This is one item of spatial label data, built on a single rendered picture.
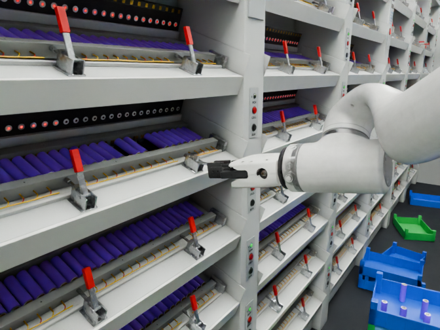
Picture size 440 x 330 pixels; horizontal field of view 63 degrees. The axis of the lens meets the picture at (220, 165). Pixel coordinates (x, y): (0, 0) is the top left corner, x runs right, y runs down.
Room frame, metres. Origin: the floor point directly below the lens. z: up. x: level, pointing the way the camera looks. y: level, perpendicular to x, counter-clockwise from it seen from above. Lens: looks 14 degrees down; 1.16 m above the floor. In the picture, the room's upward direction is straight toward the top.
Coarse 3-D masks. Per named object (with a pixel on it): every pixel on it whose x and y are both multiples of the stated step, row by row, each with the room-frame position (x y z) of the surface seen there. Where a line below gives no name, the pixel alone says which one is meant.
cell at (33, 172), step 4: (16, 156) 0.57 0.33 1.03; (20, 156) 0.58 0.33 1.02; (12, 160) 0.57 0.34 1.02; (16, 160) 0.57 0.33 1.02; (20, 160) 0.57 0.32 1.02; (24, 160) 0.57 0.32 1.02; (16, 164) 0.56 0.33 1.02; (20, 164) 0.56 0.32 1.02; (24, 164) 0.56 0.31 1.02; (28, 164) 0.56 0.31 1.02; (20, 168) 0.55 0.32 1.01; (24, 168) 0.55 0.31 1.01; (28, 168) 0.55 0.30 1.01; (32, 168) 0.55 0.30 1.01; (24, 172) 0.55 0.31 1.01; (28, 172) 0.55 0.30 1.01; (32, 172) 0.54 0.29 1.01; (36, 172) 0.55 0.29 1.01; (28, 176) 0.54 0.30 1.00; (32, 176) 0.54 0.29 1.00
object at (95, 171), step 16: (192, 144) 0.81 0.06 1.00; (208, 144) 0.85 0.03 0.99; (112, 160) 0.64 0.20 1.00; (128, 160) 0.65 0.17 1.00; (144, 160) 0.69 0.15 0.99; (160, 160) 0.73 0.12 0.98; (176, 160) 0.74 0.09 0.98; (48, 176) 0.54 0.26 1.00; (64, 176) 0.55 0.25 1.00; (96, 176) 0.60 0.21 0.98; (0, 192) 0.47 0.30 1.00; (16, 192) 0.49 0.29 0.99; (32, 192) 0.51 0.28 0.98; (0, 208) 0.46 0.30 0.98
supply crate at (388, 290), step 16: (384, 288) 1.13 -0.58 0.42; (400, 288) 1.11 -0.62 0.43; (416, 288) 1.08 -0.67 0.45; (400, 304) 1.06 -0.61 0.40; (416, 304) 1.06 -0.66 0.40; (432, 304) 1.06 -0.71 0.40; (384, 320) 0.95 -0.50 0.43; (400, 320) 0.93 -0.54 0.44; (416, 320) 0.91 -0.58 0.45; (432, 320) 0.98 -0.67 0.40
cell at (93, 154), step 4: (84, 144) 0.68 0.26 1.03; (80, 148) 0.67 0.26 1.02; (84, 148) 0.67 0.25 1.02; (88, 148) 0.67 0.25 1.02; (84, 152) 0.66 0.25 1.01; (88, 152) 0.66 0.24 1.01; (92, 152) 0.66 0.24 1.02; (92, 156) 0.65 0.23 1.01; (96, 156) 0.65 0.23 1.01; (100, 156) 0.65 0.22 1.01; (96, 160) 0.64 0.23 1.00; (100, 160) 0.64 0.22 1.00; (104, 160) 0.64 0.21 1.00
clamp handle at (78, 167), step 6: (72, 150) 0.53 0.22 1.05; (78, 150) 0.54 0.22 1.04; (72, 156) 0.53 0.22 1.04; (78, 156) 0.53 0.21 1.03; (72, 162) 0.53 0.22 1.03; (78, 162) 0.53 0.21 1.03; (78, 168) 0.53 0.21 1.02; (78, 174) 0.53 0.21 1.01; (78, 180) 0.52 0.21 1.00; (84, 180) 0.53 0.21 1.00; (84, 186) 0.53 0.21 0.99; (84, 192) 0.52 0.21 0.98
